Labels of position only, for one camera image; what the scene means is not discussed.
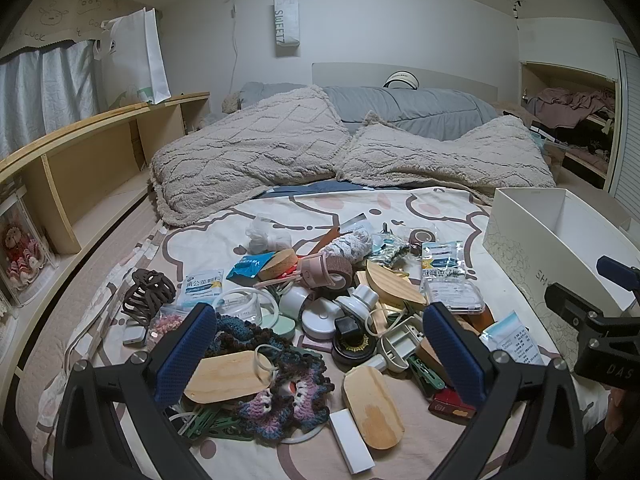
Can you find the pink flat block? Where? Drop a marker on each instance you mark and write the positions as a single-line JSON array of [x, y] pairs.
[[315, 346]]

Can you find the green plastic hanger clips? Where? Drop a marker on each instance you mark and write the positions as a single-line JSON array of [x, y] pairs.
[[220, 425]]

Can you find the white wipe packet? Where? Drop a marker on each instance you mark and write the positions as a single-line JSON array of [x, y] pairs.
[[515, 340]]

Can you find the grey pillow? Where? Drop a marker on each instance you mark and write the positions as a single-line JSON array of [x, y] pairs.
[[415, 107]]

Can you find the white spool bottle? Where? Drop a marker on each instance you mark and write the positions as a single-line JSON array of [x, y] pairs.
[[357, 302]]

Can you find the white and black headphones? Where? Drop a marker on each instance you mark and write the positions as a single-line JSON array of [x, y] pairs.
[[401, 80]]

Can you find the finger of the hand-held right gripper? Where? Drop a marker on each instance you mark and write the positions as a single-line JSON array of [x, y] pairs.
[[570, 302], [615, 270]]

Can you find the black round jar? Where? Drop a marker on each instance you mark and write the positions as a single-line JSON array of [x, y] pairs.
[[355, 352]]

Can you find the white hanging paper bag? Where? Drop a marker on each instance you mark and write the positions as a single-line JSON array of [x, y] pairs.
[[286, 25]]

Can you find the closet shelf with clothes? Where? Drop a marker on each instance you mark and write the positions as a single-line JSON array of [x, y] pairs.
[[570, 110]]

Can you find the grey curtain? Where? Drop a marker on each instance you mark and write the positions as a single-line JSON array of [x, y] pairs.
[[45, 95]]

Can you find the red box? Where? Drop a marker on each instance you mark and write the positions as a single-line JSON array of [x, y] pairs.
[[450, 407]]

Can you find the doll in clear box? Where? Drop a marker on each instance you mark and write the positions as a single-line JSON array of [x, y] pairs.
[[20, 255]]

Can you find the wooden wall shelf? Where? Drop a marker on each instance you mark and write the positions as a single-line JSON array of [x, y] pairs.
[[85, 160]]

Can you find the pink tape dispenser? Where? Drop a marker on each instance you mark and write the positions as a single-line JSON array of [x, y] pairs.
[[314, 271]]

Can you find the white cardboard box container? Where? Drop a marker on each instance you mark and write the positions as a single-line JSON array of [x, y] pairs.
[[530, 245]]

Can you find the green clothespin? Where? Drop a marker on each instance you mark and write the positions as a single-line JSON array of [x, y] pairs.
[[425, 375]]

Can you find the white round case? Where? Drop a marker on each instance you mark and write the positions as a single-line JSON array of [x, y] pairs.
[[320, 320]]

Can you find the multicolour crochet piece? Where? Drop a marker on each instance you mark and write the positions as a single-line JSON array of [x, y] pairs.
[[295, 395]]

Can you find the white rectangular box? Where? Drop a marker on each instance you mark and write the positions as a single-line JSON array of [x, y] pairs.
[[351, 440]]

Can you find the white lace roll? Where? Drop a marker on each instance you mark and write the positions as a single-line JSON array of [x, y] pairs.
[[350, 247]]

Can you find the small white device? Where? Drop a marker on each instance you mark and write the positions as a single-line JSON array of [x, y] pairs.
[[134, 336]]

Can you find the brown hair claw clip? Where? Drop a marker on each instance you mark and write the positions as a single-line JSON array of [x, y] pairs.
[[147, 295]]

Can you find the half-round wooden board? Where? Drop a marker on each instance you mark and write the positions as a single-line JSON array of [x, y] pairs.
[[392, 282]]

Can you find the blue snack packet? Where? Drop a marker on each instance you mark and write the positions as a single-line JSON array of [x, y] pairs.
[[247, 266]]

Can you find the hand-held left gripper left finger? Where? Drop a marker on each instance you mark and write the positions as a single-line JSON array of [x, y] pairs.
[[185, 355]]

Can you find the carved wooden block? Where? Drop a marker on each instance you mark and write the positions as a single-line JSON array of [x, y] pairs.
[[480, 322]]

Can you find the cork disc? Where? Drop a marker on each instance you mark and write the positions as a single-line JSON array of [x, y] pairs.
[[277, 265]]

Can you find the clear packet with blue label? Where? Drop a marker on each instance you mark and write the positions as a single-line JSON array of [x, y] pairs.
[[455, 297]]

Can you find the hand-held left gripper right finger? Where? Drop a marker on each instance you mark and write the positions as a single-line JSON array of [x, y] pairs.
[[452, 355]]

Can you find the white cup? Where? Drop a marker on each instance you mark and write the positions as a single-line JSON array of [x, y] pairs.
[[294, 302]]

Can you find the white tote bag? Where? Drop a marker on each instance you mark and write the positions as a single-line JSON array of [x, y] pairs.
[[135, 60]]

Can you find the white mesh bag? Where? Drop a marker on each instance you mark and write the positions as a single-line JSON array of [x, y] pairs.
[[262, 235]]

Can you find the blue and yellow sachet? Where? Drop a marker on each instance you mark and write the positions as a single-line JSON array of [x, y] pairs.
[[442, 260]]

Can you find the green foil packet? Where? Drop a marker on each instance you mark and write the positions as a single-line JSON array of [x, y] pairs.
[[390, 252]]

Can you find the cartoon printed bed sheet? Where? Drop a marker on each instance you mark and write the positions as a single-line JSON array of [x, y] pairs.
[[210, 245]]

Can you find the beige plastic holder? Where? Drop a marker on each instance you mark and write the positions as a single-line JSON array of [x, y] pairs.
[[397, 342]]

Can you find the small brown tape roll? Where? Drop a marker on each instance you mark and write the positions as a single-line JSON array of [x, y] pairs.
[[422, 241]]

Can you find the pink bead packet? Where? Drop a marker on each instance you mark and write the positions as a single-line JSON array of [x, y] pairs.
[[167, 327]]

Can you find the white louvered door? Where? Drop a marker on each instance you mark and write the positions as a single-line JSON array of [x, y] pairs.
[[627, 125]]

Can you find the black square-capped bottle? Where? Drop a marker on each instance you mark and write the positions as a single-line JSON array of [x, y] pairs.
[[347, 329]]

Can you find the oval wooden board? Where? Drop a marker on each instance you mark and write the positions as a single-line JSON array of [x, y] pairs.
[[372, 407], [225, 377]]

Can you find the green round compact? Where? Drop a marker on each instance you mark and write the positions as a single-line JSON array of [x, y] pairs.
[[277, 322]]

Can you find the blue and white sachet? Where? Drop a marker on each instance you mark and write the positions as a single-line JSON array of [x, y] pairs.
[[202, 291]]

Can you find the large brown tape roll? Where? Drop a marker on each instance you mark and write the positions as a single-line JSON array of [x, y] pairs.
[[341, 272]]

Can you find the beige fuzzy blanket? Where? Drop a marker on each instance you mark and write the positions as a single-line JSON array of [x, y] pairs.
[[260, 150]]

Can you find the beige valance with drawings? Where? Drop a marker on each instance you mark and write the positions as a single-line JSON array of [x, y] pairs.
[[55, 15]]

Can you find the white headboard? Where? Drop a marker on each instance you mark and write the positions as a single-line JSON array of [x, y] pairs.
[[350, 74]]

